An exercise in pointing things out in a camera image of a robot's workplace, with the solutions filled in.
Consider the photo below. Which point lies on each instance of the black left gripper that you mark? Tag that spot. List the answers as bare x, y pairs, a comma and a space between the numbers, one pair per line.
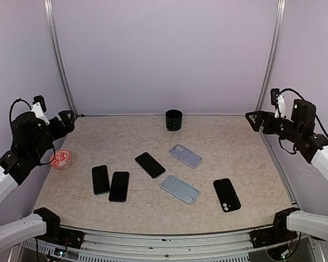
69, 125

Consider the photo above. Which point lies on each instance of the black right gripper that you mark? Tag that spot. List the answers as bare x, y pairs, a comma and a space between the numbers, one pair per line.
267, 116

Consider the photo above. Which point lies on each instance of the black phone white back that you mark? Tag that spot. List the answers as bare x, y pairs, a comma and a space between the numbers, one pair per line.
150, 165

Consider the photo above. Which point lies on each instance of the light blue phone case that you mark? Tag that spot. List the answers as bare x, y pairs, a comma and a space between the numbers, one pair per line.
180, 189

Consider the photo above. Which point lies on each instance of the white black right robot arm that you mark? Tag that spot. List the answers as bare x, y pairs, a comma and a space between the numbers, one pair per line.
299, 130

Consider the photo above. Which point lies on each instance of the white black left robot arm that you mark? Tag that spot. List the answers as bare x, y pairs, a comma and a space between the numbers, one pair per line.
33, 135

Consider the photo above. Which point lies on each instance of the black phone green edge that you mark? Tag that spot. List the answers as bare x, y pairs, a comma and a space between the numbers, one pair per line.
100, 180

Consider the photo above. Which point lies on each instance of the lavender phone case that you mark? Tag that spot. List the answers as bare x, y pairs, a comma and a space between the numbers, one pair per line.
185, 155

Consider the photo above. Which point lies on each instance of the black phone case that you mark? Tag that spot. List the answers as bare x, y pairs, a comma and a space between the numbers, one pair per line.
227, 195

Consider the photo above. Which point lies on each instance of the black phone dark edge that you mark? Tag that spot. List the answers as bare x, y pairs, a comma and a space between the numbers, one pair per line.
119, 187

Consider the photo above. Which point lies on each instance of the red white patterned bowl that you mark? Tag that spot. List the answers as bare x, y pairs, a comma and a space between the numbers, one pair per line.
61, 159

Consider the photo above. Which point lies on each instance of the dark green cup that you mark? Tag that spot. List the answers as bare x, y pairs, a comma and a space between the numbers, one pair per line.
173, 120

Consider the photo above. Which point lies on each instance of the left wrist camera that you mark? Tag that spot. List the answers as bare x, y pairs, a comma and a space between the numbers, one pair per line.
40, 99

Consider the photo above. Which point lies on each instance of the right aluminium frame post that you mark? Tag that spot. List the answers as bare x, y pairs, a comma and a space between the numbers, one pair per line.
272, 53

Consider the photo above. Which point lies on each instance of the aluminium frame post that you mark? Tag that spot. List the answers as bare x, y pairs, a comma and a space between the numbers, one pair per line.
49, 13
272, 53

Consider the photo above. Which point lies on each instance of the left aluminium frame post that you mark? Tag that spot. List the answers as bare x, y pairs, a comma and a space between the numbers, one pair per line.
49, 13

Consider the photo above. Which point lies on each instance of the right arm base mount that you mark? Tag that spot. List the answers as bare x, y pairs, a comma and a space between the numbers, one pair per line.
269, 236

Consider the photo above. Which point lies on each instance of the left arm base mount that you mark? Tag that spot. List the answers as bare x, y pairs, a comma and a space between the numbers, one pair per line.
69, 238

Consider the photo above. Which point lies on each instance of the front aluminium rail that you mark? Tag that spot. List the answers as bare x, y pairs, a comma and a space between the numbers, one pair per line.
230, 246

